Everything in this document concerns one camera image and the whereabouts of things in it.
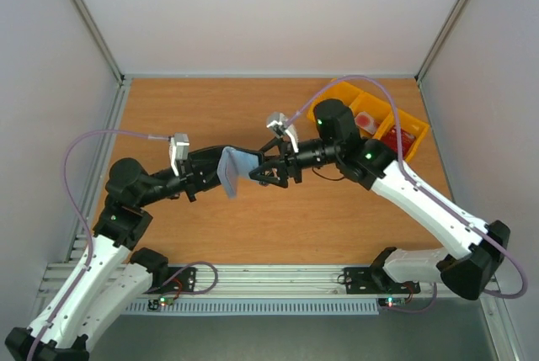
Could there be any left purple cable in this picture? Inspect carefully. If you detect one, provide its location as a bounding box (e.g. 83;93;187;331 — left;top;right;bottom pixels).
26;129;218;361

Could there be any yellow bin with green cards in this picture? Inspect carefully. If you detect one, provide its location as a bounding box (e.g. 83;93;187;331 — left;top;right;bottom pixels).
306;82;365;122

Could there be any right circuit board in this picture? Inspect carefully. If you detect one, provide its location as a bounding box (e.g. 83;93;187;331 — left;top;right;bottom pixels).
378;296;408;308

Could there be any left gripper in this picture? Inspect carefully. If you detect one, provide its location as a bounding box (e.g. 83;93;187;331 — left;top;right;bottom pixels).
136;153;229;208

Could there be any purple cable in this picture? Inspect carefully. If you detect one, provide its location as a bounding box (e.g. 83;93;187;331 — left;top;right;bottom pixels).
287;75;529;314
26;129;218;361

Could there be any yellow bin with red cards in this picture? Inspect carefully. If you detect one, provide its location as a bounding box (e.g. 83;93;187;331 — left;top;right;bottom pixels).
373;109;430;162

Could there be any front aluminium rail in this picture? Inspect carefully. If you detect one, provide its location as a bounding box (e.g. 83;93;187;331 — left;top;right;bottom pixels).
37;263;502;299

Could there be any red circle card stack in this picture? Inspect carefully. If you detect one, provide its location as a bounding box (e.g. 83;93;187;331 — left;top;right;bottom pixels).
355;111;380;135

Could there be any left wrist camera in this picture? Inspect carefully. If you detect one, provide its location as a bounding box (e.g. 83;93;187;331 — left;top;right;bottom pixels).
168;133;189;177

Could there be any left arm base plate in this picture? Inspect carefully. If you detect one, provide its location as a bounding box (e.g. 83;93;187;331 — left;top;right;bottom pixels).
146;267;196;295

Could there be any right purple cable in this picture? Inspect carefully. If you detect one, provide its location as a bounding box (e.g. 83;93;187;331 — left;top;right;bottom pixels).
287;75;529;314

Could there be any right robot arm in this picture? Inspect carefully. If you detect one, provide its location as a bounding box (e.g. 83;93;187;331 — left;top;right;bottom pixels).
249;98;510;300

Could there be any yellow bin with circle cards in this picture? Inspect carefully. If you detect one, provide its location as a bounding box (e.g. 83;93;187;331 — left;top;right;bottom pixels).
350;93;394;140

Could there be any left aluminium rail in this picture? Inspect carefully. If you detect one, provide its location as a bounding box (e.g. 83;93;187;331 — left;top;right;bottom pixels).
61;77;133;263

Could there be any circuit board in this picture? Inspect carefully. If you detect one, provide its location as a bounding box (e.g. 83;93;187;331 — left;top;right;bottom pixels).
378;296;408;308
147;296;175;311

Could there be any aluminium rail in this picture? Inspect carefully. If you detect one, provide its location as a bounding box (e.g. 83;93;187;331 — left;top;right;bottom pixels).
61;77;133;263
37;263;502;299

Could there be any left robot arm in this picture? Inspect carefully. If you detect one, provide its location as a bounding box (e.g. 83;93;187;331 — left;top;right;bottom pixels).
5;146;230;360

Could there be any black card holder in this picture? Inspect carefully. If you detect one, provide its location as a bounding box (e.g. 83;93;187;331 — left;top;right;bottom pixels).
216;146;259;199

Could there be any grey slotted cable duct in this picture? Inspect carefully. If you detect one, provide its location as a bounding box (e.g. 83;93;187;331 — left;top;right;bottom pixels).
123;298;379;317

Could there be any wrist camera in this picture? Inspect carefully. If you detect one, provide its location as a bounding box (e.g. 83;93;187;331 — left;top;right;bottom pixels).
266;112;300;153
168;133;189;177

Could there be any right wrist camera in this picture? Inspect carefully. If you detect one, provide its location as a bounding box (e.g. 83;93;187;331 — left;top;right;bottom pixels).
266;112;300;153

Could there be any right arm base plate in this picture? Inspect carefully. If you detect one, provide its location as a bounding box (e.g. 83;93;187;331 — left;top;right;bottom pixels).
337;267;421;295

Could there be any left circuit board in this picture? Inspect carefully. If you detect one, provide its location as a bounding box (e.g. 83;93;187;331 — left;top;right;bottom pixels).
147;296;175;311

